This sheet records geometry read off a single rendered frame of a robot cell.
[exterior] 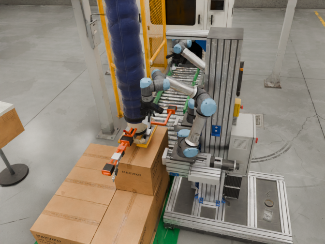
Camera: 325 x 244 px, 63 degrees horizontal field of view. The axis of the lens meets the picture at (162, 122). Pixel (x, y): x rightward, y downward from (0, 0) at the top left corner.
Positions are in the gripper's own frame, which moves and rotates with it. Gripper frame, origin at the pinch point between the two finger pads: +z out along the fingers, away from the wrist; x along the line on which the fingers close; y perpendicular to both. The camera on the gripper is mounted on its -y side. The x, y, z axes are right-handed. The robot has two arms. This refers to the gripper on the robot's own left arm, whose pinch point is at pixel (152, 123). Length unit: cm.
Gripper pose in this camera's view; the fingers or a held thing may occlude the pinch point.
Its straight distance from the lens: 194.2
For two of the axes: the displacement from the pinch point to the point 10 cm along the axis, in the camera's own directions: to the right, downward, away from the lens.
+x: -2.5, 5.9, -7.7
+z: 0.5, 8.0, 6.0
